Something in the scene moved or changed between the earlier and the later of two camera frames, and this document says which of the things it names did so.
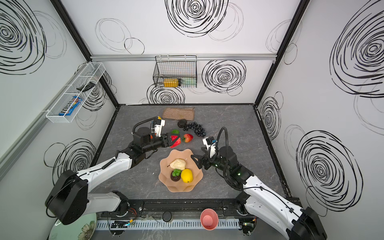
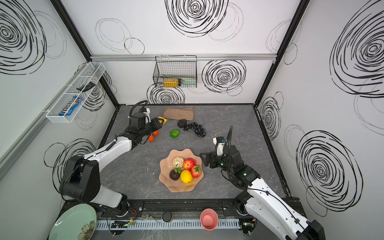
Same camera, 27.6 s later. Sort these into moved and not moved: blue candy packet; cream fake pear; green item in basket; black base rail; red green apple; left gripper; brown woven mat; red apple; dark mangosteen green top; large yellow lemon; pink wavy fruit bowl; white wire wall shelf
Moved: red apple; cream fake pear; red green apple; left gripper
Not moved: pink wavy fruit bowl; large yellow lemon; white wire wall shelf; brown woven mat; dark mangosteen green top; green item in basket; black base rail; blue candy packet
